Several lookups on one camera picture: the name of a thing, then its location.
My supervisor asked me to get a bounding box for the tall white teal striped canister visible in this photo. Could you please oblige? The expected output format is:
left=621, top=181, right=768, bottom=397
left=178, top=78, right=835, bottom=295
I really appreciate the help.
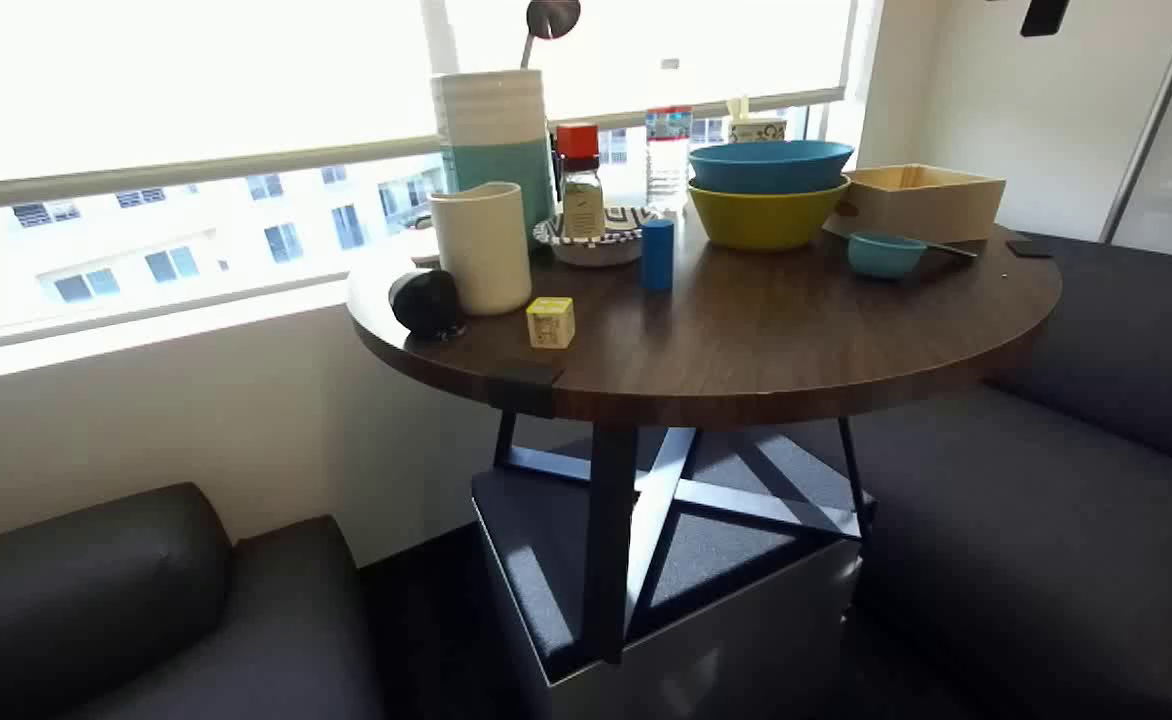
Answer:
left=427, top=68, right=558, bottom=231

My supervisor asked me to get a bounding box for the patterned small plate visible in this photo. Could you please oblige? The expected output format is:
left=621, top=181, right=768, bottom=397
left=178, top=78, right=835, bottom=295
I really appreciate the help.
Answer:
left=529, top=210, right=646, bottom=271

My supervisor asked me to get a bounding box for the dark leather sofa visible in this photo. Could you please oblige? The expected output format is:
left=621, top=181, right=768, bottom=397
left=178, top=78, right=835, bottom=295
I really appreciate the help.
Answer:
left=0, top=481, right=387, bottom=720

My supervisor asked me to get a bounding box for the small flat black item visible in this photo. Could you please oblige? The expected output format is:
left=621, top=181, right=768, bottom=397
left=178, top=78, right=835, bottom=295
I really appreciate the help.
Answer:
left=1001, top=231, right=1055, bottom=263

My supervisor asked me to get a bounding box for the small beige jar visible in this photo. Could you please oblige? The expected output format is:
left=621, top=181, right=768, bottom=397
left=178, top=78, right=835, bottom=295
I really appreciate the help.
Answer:
left=558, top=173, right=611, bottom=242

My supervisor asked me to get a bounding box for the cream cylindrical cup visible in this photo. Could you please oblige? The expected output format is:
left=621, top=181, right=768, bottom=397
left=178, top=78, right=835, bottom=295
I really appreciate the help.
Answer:
left=427, top=181, right=536, bottom=322

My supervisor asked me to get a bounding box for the yellow bowl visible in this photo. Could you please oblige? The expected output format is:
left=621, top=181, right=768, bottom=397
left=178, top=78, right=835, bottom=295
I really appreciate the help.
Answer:
left=683, top=178, right=853, bottom=257

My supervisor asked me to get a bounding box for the wooden box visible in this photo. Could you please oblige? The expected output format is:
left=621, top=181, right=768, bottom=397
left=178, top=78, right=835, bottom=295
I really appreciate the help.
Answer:
left=841, top=161, right=1011, bottom=248

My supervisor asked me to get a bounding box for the white roller window blind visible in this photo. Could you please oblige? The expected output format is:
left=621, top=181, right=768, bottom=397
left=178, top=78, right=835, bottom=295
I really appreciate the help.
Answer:
left=439, top=0, right=867, bottom=125
left=0, top=0, right=442, bottom=192

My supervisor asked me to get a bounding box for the dark fabric bench sofa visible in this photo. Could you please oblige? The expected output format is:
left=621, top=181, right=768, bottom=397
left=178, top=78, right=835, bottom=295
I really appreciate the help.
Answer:
left=847, top=231, right=1172, bottom=720

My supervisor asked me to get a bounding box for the blue cylinder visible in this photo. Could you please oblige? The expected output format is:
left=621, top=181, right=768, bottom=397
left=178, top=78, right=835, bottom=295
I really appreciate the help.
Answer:
left=637, top=212, right=678, bottom=301

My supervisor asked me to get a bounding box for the yellow cube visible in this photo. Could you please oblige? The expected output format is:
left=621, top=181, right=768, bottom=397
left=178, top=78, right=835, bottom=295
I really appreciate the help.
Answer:
left=524, top=292, right=579, bottom=355

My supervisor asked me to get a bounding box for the patterned paper cup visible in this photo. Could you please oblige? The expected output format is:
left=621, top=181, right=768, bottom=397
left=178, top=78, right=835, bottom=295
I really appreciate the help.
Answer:
left=723, top=93, right=790, bottom=148

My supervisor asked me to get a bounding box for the clear plastic water bottle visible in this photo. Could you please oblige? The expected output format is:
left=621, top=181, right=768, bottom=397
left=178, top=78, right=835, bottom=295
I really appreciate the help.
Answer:
left=644, top=53, right=697, bottom=217

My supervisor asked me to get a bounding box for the small teal bowl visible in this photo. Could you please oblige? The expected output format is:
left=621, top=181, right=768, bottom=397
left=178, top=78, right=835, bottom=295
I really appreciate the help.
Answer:
left=821, top=226, right=982, bottom=286

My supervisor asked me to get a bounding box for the round metal ladle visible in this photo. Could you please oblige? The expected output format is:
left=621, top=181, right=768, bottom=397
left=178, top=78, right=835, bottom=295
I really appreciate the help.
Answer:
left=520, top=0, right=583, bottom=74

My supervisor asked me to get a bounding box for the blue bowl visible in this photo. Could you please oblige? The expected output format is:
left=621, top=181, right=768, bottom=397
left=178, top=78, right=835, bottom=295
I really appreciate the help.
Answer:
left=683, top=135, right=860, bottom=196

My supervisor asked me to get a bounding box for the red capped bottle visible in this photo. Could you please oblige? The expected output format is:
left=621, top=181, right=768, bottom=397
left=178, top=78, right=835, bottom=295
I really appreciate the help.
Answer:
left=553, top=119, right=605, bottom=186

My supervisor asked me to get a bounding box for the small black round object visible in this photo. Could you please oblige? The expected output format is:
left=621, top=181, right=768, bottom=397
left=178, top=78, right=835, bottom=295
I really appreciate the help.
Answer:
left=387, top=270, right=466, bottom=341

